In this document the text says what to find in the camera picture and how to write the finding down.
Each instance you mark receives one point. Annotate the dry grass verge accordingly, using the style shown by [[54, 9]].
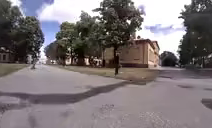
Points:
[[127, 73]]

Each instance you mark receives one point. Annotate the yellow brick building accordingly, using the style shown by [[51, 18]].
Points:
[[140, 53]]

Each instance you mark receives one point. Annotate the row of trees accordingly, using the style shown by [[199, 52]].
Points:
[[77, 36]]

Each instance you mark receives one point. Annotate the grey asphalt road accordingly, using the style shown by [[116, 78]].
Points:
[[94, 103]]

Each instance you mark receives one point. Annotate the round distant tree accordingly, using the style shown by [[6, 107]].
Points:
[[169, 59]]

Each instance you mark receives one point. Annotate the group of dark trees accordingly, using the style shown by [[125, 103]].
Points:
[[199, 33]]

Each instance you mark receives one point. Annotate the grass patch with kerb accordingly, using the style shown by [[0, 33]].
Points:
[[4, 69]]

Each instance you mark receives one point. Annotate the long low brick building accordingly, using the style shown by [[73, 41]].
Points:
[[2, 56]]

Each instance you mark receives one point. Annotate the large tree by post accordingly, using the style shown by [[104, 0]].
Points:
[[119, 20]]

